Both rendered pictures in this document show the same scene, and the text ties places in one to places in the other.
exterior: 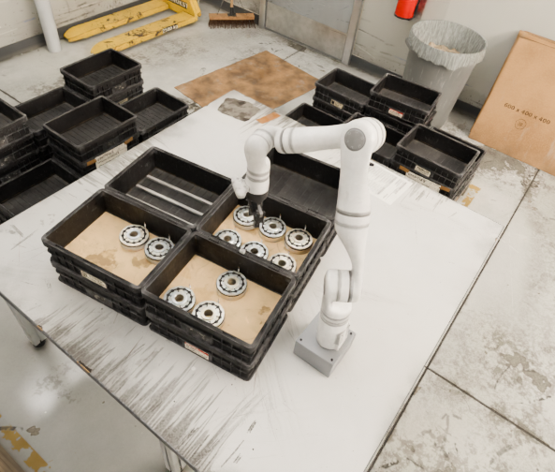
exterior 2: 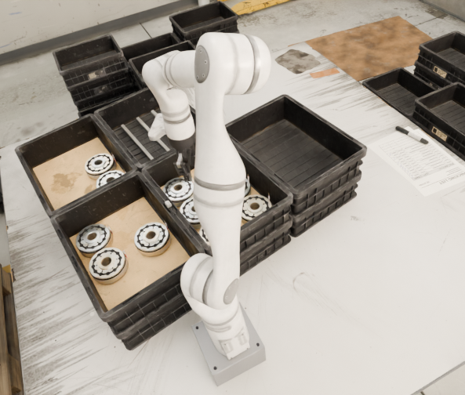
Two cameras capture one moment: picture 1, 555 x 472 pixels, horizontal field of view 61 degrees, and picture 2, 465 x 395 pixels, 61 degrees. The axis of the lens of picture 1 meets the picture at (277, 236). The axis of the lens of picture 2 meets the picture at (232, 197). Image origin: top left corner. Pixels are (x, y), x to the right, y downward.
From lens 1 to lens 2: 0.83 m
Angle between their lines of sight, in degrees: 26
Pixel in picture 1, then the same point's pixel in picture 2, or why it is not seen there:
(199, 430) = (56, 382)
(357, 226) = (207, 201)
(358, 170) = (205, 116)
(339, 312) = (208, 313)
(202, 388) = (87, 338)
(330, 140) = not seen: hidden behind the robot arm
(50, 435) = not seen: hidden behind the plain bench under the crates
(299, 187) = (299, 150)
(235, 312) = (139, 269)
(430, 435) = not seen: outside the picture
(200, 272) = (136, 217)
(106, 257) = (69, 179)
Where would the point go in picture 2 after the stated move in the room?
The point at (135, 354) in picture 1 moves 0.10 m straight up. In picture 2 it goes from (55, 279) to (41, 262)
